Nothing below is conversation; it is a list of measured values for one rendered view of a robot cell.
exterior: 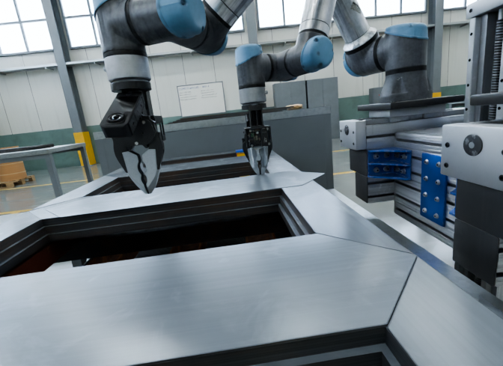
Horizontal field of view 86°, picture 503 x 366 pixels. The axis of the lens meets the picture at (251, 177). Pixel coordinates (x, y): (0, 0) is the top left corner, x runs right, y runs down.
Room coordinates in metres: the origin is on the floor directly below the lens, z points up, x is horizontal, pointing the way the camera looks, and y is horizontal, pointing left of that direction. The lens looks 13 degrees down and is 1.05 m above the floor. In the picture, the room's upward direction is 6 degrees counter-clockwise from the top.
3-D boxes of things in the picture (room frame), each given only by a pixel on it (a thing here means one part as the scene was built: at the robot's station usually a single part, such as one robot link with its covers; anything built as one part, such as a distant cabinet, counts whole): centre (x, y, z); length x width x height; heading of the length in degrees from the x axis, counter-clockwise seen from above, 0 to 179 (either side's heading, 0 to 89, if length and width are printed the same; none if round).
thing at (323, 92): (9.28, -2.59, 0.98); 1.00 x 0.48 x 1.95; 92
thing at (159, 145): (0.52, 0.19, 1.01); 0.05 x 0.02 x 0.09; 93
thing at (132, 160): (0.55, 0.22, 0.96); 0.06 x 0.03 x 0.09; 3
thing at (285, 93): (9.25, -1.54, 0.98); 1.00 x 0.48 x 1.95; 92
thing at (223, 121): (1.82, 0.18, 1.03); 1.30 x 0.60 x 0.04; 93
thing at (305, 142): (1.54, 0.17, 0.51); 1.30 x 0.04 x 1.01; 93
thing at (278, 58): (0.83, -0.13, 1.17); 0.11 x 0.11 x 0.08; 28
